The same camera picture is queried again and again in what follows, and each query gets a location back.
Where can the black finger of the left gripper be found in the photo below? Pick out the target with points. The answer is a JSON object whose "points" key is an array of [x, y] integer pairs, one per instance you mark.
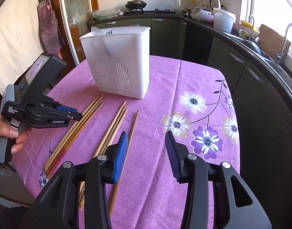
{"points": [[63, 115]]}

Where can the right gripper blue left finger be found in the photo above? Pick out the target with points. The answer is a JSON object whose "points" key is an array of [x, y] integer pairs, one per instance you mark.
{"points": [[119, 156]]}

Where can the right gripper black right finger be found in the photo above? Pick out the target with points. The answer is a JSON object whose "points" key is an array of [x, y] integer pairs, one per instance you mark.
{"points": [[175, 156]]}

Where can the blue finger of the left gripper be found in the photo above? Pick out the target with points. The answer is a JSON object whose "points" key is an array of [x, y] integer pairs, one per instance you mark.
{"points": [[66, 109]]}

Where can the single wooden chopstick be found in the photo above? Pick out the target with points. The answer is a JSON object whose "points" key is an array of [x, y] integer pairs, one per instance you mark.
{"points": [[116, 187]]}

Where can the red-tipped wooden chopstick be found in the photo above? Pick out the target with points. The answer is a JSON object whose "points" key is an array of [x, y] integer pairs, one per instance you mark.
{"points": [[71, 139]]}

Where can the white plastic utensil holder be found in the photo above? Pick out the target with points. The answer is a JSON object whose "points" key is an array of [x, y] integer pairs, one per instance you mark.
{"points": [[128, 73]]}

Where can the clear plastic spoon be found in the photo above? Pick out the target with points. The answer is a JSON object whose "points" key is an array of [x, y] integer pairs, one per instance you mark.
{"points": [[99, 35]]}

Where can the wooden chopstick pair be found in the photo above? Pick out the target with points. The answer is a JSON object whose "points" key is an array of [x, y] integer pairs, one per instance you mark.
{"points": [[108, 134]]}

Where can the tall steel kitchen faucet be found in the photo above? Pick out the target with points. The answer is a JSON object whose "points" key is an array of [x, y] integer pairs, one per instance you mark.
{"points": [[280, 54]]}

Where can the person's left hand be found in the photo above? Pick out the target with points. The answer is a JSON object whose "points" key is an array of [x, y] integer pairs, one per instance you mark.
{"points": [[9, 132]]}

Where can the purple floral tablecloth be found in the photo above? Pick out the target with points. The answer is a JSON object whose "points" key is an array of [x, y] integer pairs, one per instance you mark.
{"points": [[194, 102]]}

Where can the white hanging cloth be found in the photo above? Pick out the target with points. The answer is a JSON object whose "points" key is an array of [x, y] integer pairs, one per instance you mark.
{"points": [[20, 43]]}

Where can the purple checked apron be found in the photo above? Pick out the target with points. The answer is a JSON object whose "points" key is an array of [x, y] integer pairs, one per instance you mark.
{"points": [[50, 34]]}

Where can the dark curved lower cabinets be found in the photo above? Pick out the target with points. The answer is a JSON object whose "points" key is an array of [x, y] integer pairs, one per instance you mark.
{"points": [[262, 95]]}

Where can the plastic bag on counter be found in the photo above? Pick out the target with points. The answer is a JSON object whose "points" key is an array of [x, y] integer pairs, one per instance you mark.
{"points": [[105, 14]]}

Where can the sliding glass door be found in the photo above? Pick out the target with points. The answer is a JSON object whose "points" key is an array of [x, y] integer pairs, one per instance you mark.
{"points": [[76, 15]]}

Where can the gas stove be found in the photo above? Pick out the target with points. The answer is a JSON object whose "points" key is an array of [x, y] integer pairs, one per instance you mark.
{"points": [[149, 12]]}

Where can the green lower cabinets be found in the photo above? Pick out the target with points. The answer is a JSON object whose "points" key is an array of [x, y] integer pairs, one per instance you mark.
{"points": [[165, 35]]}

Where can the black wok with lid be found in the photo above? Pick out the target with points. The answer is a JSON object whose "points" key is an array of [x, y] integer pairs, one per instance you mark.
{"points": [[135, 5]]}

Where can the black pot in sink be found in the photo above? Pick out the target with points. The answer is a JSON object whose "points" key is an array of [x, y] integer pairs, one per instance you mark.
{"points": [[251, 45]]}

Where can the steel double sink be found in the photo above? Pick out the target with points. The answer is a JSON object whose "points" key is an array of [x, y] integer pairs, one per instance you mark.
{"points": [[264, 55]]}

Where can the small black saucepan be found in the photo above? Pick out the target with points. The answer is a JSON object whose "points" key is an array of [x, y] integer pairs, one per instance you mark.
{"points": [[186, 13]]}

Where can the white rice cooker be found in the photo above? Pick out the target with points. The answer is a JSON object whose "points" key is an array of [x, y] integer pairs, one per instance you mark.
{"points": [[206, 16]]}

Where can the white plastic bucket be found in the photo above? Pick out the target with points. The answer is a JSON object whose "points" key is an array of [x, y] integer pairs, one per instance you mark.
{"points": [[223, 20]]}

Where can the wooden cutting board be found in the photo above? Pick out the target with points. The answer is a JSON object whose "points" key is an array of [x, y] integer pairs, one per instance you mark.
{"points": [[270, 42]]}

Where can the small steel faucet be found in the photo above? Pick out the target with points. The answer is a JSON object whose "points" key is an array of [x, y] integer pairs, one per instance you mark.
{"points": [[251, 17]]}

